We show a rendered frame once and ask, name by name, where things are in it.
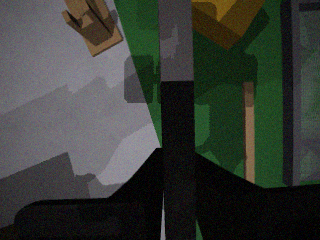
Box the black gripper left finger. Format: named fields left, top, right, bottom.
left=14, top=148, right=164, bottom=240

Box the green mat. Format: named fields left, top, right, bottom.
left=113, top=0, right=320, bottom=188

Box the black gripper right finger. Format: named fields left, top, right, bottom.
left=195, top=152, right=320, bottom=240

